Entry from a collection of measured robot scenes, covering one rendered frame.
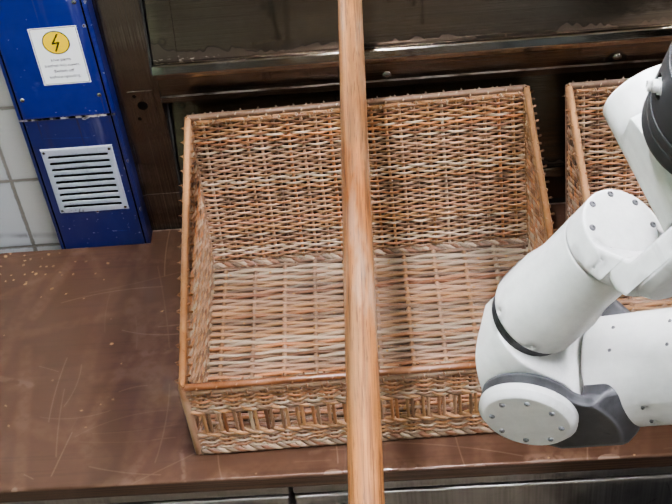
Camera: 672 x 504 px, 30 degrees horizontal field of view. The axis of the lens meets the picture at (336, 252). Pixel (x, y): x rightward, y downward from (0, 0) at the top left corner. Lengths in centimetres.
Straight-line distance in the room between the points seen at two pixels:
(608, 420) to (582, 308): 12
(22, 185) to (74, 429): 48
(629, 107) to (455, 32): 114
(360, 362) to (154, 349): 94
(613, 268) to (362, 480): 31
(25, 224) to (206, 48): 52
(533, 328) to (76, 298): 132
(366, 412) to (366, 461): 5
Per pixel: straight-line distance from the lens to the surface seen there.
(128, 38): 200
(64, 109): 206
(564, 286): 90
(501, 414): 99
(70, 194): 217
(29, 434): 198
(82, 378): 203
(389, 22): 194
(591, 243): 87
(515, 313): 94
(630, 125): 82
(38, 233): 229
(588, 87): 202
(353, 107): 140
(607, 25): 197
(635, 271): 84
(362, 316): 116
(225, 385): 175
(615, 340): 99
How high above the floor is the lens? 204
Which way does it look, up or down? 43 degrees down
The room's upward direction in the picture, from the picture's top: 7 degrees counter-clockwise
